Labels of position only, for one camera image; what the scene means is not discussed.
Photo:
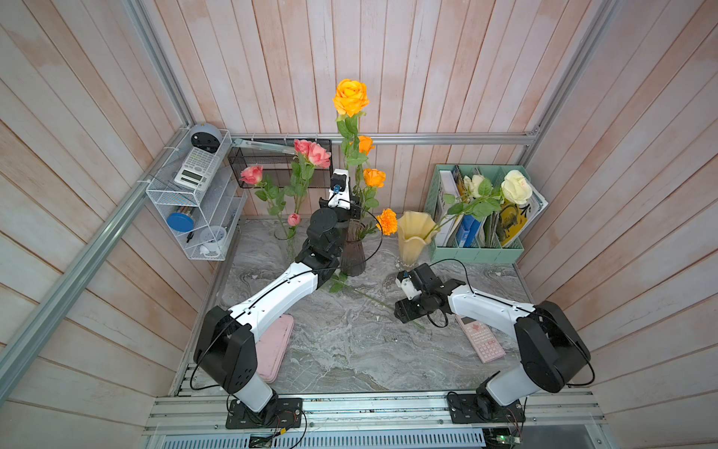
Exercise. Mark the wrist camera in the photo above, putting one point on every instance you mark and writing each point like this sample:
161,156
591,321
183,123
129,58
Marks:
340,190
419,281

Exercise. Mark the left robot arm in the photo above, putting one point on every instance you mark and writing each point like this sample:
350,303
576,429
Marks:
226,346

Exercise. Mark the pink pencil case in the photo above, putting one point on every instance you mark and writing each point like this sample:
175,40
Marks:
272,348

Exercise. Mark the clear glass vase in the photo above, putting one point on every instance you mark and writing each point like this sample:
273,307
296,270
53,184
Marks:
288,253

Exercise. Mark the pink calculator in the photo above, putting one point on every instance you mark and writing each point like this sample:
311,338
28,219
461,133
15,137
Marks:
482,339

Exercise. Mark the round black white device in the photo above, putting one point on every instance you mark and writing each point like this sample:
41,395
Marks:
206,137

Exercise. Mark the pink rose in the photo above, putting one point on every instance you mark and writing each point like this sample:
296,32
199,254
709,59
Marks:
302,173
303,147

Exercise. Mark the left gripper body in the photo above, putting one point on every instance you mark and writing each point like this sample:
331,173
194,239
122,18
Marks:
342,214

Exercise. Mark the green file organizer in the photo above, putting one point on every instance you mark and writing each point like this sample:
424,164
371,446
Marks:
478,249

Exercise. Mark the pink tulip flower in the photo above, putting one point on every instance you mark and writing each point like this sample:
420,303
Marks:
293,222

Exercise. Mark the white wire shelf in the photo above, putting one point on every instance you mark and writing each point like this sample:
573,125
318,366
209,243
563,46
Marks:
219,205

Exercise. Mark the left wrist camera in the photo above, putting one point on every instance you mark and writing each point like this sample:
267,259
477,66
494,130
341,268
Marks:
340,190

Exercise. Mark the purple glass vase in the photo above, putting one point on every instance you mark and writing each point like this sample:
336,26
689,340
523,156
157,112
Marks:
352,261

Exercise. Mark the pink rose flower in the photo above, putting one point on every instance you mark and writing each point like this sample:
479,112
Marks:
278,204

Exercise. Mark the yellow glass vase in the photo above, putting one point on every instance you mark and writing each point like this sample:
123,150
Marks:
415,231

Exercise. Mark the white cup on shelf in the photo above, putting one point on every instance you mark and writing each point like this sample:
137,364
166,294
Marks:
212,240

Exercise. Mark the cream white rose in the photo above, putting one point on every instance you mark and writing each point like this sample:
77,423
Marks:
514,188

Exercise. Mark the yellow magazine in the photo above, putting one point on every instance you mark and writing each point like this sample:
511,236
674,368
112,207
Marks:
514,219

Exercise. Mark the blue lid jar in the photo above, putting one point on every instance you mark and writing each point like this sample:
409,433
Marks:
181,220

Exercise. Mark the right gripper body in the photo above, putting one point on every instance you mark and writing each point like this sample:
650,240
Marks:
412,308

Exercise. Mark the large orange rose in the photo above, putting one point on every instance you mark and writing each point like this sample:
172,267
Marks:
372,182

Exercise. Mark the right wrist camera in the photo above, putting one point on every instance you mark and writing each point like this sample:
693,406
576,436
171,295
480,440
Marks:
419,281

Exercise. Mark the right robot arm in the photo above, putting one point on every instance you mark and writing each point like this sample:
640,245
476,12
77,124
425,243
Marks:
551,353

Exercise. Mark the white book in organizer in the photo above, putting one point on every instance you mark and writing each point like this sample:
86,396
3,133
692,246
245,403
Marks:
448,195

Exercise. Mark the black wire basket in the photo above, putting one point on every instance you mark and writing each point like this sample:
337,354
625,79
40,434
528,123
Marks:
275,156

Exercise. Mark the orange marigold flower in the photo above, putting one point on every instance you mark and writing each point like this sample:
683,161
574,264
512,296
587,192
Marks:
386,222

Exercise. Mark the small orange rose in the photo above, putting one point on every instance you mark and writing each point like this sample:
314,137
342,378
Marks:
350,101

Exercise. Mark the white calculator on shelf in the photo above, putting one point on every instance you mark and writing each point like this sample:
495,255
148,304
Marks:
198,169

